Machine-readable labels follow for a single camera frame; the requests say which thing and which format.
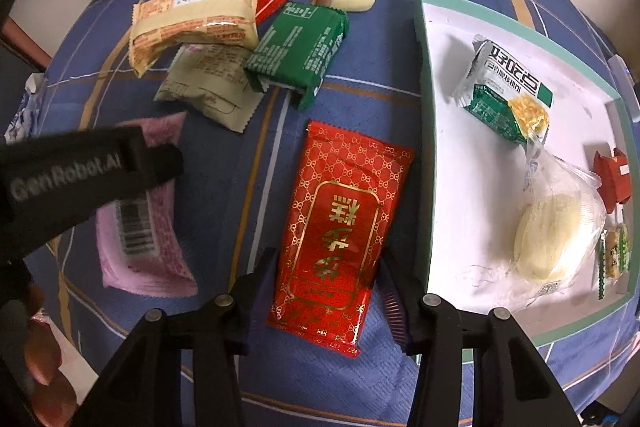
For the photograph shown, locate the pink snack packet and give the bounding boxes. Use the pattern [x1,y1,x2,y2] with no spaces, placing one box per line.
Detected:
[95,112,198,297]

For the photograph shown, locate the clear bun packet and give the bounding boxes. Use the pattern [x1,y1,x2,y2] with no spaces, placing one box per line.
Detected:
[510,134,608,313]

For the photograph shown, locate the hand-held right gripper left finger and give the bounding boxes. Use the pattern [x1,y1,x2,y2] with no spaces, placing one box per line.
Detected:
[72,248,281,427]

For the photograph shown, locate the green white cracker packet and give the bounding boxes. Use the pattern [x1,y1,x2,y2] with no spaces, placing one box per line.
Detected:
[452,34,555,145]

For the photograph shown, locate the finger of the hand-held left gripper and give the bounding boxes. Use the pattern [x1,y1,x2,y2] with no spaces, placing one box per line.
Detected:
[135,144,184,190]

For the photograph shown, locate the person's left hand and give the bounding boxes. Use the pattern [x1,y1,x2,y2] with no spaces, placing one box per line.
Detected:
[20,282,78,423]

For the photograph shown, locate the red gold patterned packet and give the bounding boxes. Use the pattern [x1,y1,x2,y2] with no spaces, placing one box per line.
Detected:
[265,120,416,358]

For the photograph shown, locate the small green striped packet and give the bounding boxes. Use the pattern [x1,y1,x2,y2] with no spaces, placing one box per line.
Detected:
[595,219,631,300]

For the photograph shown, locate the olive beige snack wrapper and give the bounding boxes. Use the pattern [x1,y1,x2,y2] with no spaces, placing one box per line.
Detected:
[154,42,261,135]

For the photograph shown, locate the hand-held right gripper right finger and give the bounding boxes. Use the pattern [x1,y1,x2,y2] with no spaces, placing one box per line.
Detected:
[378,252,586,427]

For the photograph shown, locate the blue white crumpled wrapper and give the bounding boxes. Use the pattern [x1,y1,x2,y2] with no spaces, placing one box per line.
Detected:
[5,74,48,140]

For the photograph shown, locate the beige barcode snack packet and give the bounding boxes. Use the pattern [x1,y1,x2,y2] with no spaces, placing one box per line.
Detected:
[130,0,260,78]

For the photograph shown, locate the brown red snack packet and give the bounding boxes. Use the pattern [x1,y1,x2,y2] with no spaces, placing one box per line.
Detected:
[592,147,633,212]

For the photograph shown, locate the blue plaid blanket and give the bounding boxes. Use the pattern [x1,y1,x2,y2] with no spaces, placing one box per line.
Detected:
[0,0,640,427]

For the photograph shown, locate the white tray with green rim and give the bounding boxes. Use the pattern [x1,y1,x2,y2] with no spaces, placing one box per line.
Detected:
[412,0,640,363]

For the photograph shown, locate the dark green snack packet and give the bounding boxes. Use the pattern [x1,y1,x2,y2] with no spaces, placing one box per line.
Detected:
[243,2,351,110]

